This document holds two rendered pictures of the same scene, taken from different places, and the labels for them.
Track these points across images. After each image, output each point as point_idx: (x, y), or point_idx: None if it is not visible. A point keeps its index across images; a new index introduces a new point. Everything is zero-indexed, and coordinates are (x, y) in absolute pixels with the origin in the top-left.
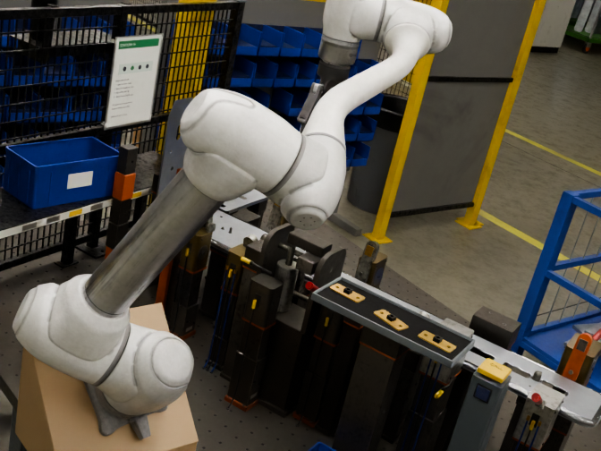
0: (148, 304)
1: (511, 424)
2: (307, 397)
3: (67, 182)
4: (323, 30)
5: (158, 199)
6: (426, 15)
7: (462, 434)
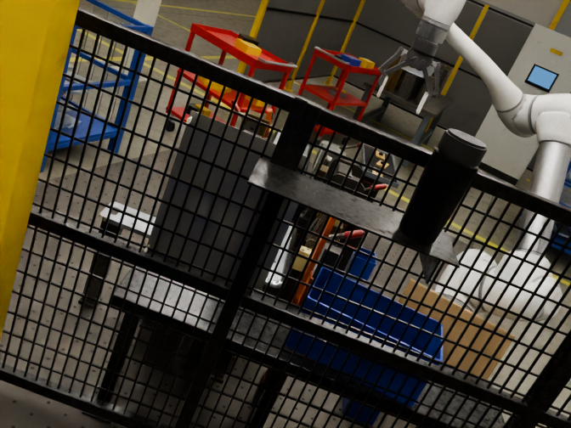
0: (251, 369)
1: None
2: None
3: (386, 324)
4: (449, 23)
5: (565, 173)
6: None
7: None
